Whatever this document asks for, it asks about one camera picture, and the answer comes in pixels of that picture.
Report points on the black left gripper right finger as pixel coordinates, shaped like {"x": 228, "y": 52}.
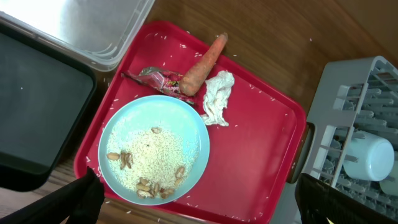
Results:
{"x": 319, "y": 203}

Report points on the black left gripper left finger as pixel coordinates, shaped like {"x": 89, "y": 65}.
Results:
{"x": 78, "y": 202}

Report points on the light blue bowl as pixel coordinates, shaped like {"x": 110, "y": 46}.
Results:
{"x": 375, "y": 158}

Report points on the mint green bowl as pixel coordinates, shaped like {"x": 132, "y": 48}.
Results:
{"x": 389, "y": 185}

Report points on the grey dishwasher rack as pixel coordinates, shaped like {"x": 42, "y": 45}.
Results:
{"x": 352, "y": 95}

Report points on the black waste bin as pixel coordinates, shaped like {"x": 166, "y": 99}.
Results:
{"x": 44, "y": 93}

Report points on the light blue plate with rice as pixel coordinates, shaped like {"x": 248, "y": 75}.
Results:
{"x": 153, "y": 150}

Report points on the red plastic tray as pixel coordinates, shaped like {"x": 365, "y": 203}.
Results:
{"x": 249, "y": 160}

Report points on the crumpled white napkin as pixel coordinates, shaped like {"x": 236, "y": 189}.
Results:
{"x": 215, "y": 100}

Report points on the red snack wrapper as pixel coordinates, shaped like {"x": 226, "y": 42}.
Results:
{"x": 164, "y": 81}

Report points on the orange carrot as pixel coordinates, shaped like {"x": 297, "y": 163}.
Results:
{"x": 192, "y": 81}

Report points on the clear plastic bin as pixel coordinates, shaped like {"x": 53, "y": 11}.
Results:
{"x": 94, "y": 32}

